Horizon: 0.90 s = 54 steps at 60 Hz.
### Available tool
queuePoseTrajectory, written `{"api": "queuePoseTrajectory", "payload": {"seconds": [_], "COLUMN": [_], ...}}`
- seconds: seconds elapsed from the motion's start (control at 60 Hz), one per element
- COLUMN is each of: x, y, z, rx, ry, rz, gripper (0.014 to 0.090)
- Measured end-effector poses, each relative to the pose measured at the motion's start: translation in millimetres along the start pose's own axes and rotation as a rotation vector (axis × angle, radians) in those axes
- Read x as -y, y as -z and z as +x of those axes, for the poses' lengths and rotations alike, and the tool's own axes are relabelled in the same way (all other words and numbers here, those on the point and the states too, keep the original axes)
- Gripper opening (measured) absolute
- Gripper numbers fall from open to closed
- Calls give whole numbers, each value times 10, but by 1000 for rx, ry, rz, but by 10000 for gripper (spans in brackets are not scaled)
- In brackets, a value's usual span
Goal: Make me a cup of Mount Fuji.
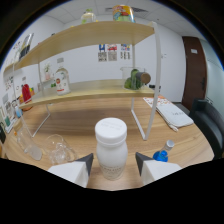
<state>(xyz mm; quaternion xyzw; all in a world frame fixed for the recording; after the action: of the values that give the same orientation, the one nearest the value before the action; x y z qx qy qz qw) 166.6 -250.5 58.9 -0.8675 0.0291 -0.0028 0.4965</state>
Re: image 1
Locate white vase with flowers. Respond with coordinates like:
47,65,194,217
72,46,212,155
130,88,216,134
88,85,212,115
43,61,54,81

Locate green-filled jar with cork lid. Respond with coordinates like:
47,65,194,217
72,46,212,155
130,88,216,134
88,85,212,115
123,68,152,91

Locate yellow and orange can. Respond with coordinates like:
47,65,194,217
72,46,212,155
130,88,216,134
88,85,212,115
111,4,136,24

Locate white pouch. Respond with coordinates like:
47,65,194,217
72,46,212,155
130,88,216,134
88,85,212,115
155,101,195,133

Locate clear glass with ice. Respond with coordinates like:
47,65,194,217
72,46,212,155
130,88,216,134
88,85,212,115
43,133,79,166

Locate two-tier wood and white rack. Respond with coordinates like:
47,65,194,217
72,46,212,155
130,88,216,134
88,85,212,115
3,20,162,141

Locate black sofa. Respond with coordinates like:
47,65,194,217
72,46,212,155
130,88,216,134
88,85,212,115
189,98,224,160

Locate orange printed paper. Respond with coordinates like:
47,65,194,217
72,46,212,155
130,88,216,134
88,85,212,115
143,95,171,108

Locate brown door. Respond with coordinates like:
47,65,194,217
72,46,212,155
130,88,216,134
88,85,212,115
181,35,208,111

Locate red liquid glass bottle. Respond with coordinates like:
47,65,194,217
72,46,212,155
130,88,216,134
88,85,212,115
21,83,33,104

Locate white milk bottle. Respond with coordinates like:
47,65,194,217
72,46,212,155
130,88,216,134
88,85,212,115
94,117,129,181

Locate blue liquid bottle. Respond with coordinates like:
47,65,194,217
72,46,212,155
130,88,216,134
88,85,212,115
152,139,176,163

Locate clear bottle with green cap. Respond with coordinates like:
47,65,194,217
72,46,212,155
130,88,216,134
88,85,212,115
80,8,98,25

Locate multicolour wall poster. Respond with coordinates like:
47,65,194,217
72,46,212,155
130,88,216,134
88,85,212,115
120,43,132,52

